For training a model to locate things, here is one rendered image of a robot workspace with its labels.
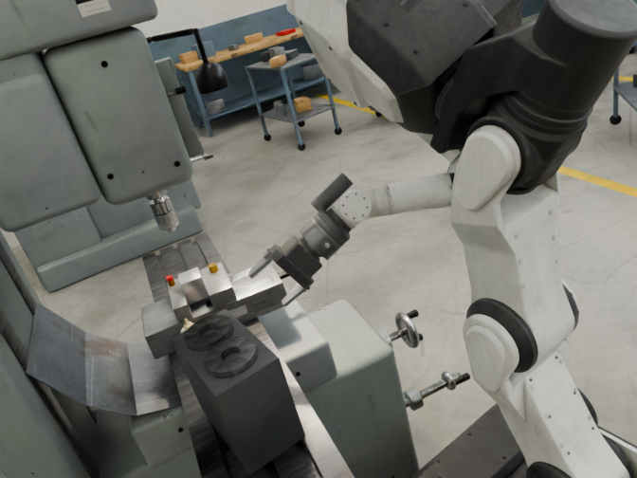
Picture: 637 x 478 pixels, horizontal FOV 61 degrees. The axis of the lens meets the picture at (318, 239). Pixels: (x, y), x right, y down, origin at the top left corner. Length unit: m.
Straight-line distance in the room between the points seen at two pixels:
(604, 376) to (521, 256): 1.57
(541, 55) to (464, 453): 0.94
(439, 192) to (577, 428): 0.51
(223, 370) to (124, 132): 0.51
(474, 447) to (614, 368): 1.18
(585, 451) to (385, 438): 0.66
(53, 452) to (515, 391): 0.91
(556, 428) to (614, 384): 1.31
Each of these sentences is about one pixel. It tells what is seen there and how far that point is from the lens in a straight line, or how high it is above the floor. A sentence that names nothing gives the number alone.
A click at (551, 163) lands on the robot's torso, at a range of 0.83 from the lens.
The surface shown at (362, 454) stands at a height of 0.42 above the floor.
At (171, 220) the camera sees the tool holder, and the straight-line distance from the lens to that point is 1.28.
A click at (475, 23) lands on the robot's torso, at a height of 1.53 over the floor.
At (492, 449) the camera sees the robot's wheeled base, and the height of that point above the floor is 0.59.
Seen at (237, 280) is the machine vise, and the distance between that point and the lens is 1.42.
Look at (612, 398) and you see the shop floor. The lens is 2.36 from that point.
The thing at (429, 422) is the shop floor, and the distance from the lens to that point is 2.27.
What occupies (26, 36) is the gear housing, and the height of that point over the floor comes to 1.66.
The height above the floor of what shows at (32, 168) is 1.45.
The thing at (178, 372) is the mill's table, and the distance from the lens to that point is 1.31.
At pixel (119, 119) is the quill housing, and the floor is 1.48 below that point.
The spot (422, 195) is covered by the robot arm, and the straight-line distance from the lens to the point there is 1.14.
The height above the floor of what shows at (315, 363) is 0.79.
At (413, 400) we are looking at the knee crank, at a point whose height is 0.52.
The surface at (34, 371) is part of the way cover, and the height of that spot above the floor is 1.06.
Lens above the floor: 1.66
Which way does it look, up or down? 27 degrees down
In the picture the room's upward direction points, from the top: 15 degrees counter-clockwise
